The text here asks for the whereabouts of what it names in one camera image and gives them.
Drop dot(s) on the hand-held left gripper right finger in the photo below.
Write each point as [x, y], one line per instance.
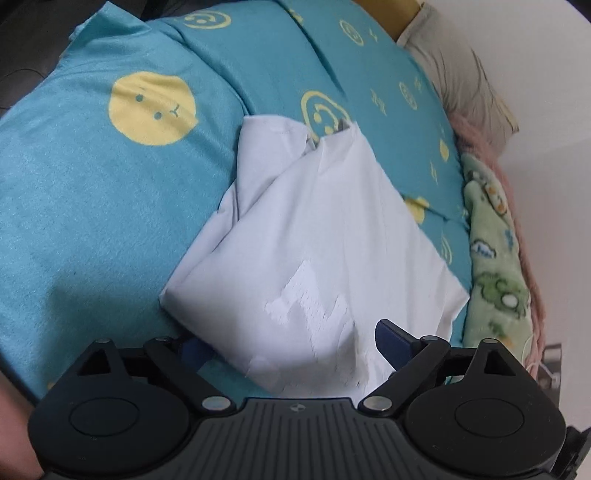
[392, 344]

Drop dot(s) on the yellow headboard cushion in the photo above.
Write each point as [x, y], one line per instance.
[397, 14]

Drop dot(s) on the teal smiley print bed sheet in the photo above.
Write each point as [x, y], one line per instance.
[92, 207]

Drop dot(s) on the person's leg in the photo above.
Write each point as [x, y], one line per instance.
[14, 429]

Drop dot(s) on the pink fuzzy blanket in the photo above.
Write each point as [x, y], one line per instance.
[480, 138]

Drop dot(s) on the grey object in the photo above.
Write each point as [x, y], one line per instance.
[550, 364]

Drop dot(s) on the grey pillow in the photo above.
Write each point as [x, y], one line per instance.
[466, 87]

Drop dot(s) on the green cartoon print blanket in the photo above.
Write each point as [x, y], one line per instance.
[489, 230]

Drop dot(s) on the white t-shirt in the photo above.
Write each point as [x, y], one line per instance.
[323, 230]

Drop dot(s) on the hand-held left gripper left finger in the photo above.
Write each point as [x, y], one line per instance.
[196, 354]

